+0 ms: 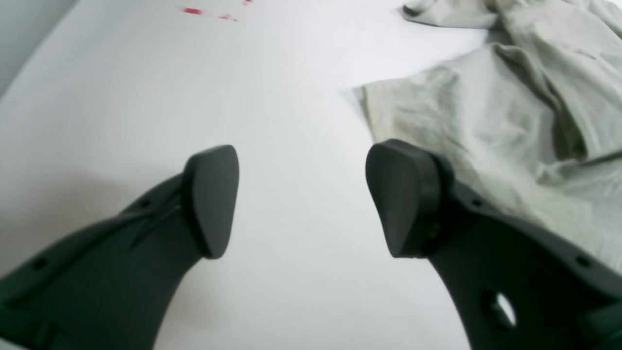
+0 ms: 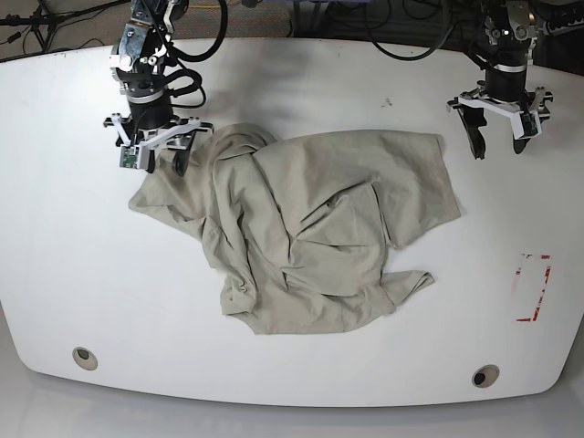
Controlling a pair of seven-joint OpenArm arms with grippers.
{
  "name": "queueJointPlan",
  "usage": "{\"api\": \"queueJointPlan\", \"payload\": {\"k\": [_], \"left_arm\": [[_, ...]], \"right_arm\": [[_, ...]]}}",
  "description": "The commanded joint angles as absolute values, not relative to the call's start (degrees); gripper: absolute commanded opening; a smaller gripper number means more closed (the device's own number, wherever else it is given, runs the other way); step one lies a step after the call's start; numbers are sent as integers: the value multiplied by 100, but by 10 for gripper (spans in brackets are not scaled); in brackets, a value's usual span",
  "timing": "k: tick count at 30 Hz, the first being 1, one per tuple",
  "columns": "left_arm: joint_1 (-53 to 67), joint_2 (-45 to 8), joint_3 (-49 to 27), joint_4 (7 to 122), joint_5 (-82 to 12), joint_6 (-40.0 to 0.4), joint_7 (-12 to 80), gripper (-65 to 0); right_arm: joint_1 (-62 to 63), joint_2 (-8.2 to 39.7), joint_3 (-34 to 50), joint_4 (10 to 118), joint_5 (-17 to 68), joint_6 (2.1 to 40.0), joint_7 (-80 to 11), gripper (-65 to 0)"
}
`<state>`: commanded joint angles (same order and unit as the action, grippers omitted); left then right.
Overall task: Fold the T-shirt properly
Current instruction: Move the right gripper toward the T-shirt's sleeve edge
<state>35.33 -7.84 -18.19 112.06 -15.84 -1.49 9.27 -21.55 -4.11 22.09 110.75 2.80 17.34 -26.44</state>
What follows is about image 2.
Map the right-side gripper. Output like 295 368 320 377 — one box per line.
103 94 214 177

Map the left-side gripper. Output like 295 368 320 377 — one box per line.
447 66 554 160

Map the beige T-shirt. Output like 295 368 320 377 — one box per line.
129 123 460 335

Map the red tape rectangle marking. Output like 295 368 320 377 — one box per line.
511 254 552 322

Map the white power strip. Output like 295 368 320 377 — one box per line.
544 17 583 37

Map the black tripod stand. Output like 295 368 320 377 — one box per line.
1 0 75 55

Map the left-side wrist camera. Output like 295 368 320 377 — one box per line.
510 109 542 140

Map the right-side wrist camera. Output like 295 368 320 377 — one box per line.
116 130 156 173

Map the left table cable grommet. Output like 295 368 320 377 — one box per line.
72 347 99 371

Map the table cable grommet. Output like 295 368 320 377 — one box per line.
472 364 500 389
72 347 99 371

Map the right table cable grommet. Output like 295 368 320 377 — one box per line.
472 364 500 389

